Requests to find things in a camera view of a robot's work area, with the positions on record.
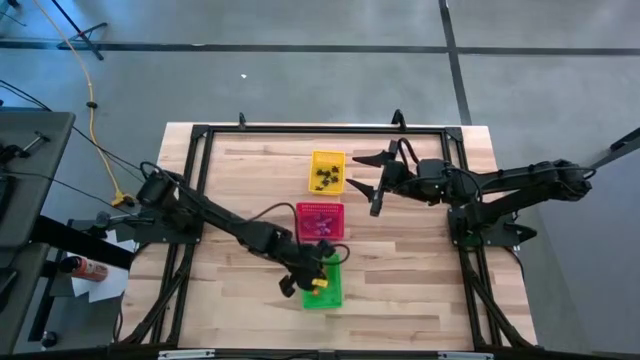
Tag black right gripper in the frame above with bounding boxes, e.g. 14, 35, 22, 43
346, 139, 419, 217

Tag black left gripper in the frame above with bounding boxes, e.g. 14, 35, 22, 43
278, 242, 334, 299

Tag green plastic basket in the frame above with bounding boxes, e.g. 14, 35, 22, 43
301, 252, 344, 310

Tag yellow plastic basket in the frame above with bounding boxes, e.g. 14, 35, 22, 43
308, 149, 347, 196

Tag pink plastic basket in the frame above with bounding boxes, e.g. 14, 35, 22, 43
294, 201, 346, 242

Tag black floor tape line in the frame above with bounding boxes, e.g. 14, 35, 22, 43
0, 40, 640, 56
437, 0, 473, 126

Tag white paper sheets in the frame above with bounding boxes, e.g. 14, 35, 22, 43
69, 228, 137, 304

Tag black grey flashlight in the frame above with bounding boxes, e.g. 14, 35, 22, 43
91, 211, 157, 229

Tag orange spray can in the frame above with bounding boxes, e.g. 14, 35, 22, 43
59, 255, 109, 283

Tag black desk support bar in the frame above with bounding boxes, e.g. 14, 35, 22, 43
29, 214, 136, 271

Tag dark grey desk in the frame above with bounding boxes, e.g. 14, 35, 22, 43
0, 109, 77, 250
0, 242, 51, 354

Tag black clamp tool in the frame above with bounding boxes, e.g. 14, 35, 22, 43
0, 130, 52, 165

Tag black tripod stand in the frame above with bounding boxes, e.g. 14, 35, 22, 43
49, 0, 109, 62

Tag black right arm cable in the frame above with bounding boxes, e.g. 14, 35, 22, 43
397, 137, 485, 202

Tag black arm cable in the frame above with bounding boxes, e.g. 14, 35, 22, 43
247, 201, 352, 267
397, 137, 485, 202

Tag black aluminium rig frame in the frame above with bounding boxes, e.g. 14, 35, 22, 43
118, 122, 540, 354

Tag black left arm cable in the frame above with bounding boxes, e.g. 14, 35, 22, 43
247, 201, 352, 267

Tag silver bracket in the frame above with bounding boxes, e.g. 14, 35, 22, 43
437, 351, 495, 360
157, 349, 217, 360

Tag yellow hanging cable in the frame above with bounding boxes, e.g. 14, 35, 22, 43
30, 0, 132, 207

